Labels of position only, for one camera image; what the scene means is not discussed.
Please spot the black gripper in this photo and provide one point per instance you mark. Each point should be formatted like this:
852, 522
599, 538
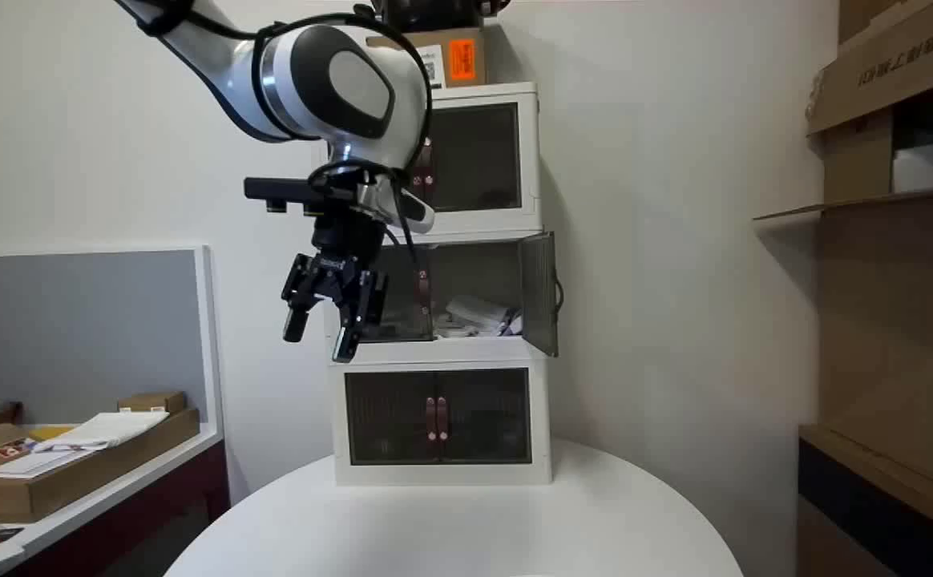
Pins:
347, 242

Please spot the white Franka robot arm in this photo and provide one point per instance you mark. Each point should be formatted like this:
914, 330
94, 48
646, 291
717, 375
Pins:
307, 76

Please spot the white storage cabinet unit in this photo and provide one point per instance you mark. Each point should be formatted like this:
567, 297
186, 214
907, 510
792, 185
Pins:
455, 272
436, 470
484, 213

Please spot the dark translucent cabinet door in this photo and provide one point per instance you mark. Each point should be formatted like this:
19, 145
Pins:
540, 291

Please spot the white crumpled packaging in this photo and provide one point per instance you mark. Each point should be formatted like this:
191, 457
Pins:
475, 318

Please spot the grey partition panel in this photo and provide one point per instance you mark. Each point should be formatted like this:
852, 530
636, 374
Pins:
69, 330

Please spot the white paper sheets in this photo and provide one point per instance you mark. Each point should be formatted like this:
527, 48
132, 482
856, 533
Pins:
82, 440

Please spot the cardboard box with orange sticker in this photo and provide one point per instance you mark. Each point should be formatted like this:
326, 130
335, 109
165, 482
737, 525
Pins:
465, 57

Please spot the white counter with dark base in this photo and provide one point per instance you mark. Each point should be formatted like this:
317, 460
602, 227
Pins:
113, 522

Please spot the flat open cardboard box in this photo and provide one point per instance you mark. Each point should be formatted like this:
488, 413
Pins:
69, 486

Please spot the small white box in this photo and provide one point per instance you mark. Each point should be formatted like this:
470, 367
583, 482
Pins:
923, 163

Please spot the cardboard box with printed text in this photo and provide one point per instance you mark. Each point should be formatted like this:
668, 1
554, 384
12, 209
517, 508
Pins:
893, 66

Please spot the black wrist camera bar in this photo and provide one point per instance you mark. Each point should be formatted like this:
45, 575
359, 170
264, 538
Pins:
275, 190

